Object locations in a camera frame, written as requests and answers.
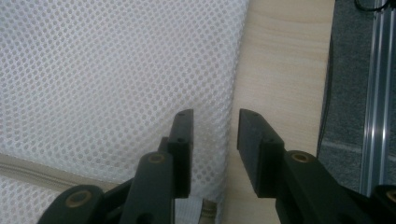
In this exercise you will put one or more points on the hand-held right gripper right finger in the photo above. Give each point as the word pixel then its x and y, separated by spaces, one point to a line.
pixel 255 155

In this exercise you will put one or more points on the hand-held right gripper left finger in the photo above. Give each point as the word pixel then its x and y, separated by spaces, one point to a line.
pixel 182 149

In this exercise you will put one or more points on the white mesh laundry bag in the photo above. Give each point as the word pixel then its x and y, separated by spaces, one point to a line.
pixel 93 77

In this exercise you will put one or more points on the aluminium floor rail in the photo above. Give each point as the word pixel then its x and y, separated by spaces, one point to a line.
pixel 377 93

